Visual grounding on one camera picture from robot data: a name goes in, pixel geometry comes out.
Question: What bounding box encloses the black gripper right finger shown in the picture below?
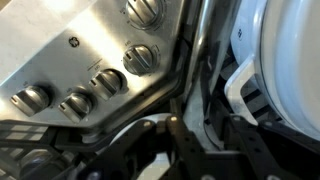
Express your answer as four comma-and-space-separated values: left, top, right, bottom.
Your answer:
166, 116, 320, 180

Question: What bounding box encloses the stove control knob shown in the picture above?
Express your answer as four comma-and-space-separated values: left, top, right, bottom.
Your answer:
89, 69, 123, 101
122, 45, 156, 76
10, 86, 50, 117
58, 93, 92, 123
126, 0, 163, 30

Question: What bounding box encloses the black gas cooktop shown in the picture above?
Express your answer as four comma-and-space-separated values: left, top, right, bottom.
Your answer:
0, 0, 241, 180

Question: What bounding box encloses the cream white saucepan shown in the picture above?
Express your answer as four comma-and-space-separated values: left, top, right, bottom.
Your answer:
224, 0, 320, 140

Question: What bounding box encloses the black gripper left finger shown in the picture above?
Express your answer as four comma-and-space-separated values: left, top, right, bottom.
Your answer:
76, 120, 171, 180

